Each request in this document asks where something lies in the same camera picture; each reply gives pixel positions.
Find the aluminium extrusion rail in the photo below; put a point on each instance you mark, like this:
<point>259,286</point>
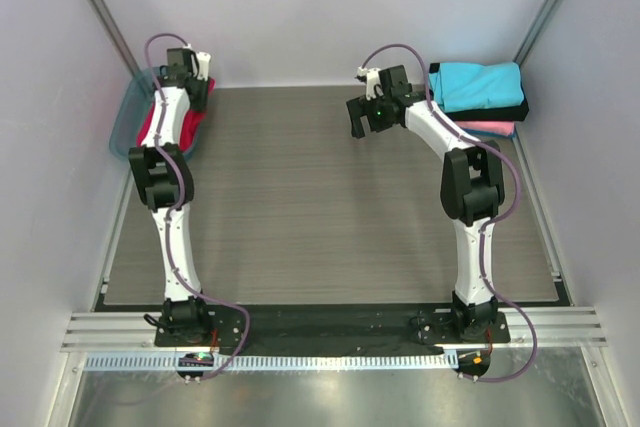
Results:
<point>555,327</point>

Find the folded black t shirt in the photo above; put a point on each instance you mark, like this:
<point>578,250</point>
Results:
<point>500,114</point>

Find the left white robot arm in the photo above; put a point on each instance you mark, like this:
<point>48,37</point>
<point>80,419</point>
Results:
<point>166,188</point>

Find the folded cyan t shirt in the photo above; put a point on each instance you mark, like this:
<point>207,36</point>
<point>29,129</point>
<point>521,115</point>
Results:
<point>475,87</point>

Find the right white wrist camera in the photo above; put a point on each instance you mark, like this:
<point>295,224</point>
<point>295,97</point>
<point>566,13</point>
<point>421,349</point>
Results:
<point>370,77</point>

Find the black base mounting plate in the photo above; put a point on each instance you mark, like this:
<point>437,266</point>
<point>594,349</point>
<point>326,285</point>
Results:
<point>277,330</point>

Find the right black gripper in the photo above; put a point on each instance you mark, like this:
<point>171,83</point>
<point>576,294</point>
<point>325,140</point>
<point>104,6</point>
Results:
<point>358,114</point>

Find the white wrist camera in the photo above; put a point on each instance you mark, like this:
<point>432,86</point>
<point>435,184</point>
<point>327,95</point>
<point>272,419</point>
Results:
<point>370,77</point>
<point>202,61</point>

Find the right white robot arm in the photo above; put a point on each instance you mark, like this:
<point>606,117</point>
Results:
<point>471,188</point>

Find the white slotted cable duct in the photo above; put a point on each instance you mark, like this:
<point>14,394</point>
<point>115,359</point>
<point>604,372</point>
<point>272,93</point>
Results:
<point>187,362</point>

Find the teal plastic bin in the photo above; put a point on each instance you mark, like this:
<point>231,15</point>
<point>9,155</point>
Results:
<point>133,109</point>

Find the folded pink t shirt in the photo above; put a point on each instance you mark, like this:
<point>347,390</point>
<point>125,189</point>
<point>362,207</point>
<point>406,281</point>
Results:
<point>487,126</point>

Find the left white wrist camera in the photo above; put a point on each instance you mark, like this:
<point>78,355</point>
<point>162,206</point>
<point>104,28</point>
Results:
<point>202,61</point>

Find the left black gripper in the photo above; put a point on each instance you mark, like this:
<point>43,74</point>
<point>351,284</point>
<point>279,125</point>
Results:
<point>201,104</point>

